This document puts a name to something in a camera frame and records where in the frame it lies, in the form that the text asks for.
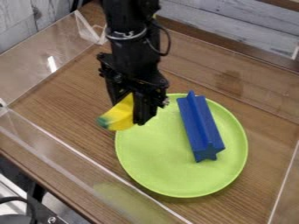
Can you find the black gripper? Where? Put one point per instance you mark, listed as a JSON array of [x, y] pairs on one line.
[[131, 72]]

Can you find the yellow toy banana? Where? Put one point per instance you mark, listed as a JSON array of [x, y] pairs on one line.
[[119, 117]]

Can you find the green round plate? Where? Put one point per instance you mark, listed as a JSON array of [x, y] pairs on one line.
[[155, 154]]

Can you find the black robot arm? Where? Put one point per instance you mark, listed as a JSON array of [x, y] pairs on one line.
[[131, 19]]

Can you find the clear acrylic corner bracket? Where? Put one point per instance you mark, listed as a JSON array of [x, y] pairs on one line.
[[93, 33]]

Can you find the clear acrylic front wall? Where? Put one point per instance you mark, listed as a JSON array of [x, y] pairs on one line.
[[105, 198]]

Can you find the black metal table bracket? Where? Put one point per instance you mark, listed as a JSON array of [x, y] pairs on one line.
[[42, 214]]

